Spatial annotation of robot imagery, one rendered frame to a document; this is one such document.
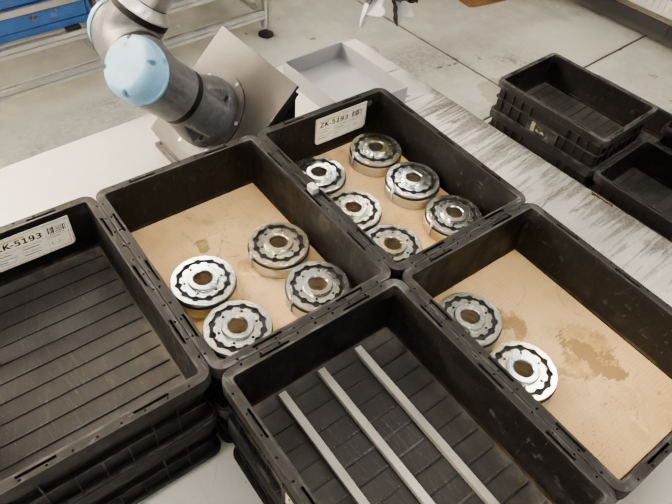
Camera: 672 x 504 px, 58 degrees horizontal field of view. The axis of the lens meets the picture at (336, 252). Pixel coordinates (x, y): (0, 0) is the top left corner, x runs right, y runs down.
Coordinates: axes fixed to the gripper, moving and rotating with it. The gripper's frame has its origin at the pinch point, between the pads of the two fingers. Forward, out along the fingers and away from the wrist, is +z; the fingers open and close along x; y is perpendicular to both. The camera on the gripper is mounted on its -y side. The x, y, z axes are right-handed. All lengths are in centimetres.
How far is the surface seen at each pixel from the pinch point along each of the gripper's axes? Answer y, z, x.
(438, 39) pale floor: -79, 43, 162
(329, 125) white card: 27, 8, -42
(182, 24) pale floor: -171, 70, 67
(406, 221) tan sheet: 51, 15, -42
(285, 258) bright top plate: 46, 19, -67
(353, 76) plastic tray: -3.4, 15.3, 1.1
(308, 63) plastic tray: -13.8, 15.8, -6.4
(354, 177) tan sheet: 36, 14, -41
